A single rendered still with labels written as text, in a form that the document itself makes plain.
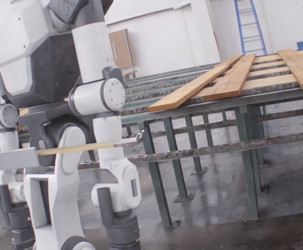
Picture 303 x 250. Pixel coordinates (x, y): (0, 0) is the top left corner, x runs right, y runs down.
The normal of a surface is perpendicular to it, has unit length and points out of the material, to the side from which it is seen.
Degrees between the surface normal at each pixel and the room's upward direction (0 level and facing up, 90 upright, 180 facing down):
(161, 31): 87
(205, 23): 99
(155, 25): 87
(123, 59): 90
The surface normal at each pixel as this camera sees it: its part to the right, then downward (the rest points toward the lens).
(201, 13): -0.26, 0.39
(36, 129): -0.46, 0.27
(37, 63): 0.30, 0.25
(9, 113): 0.86, -0.10
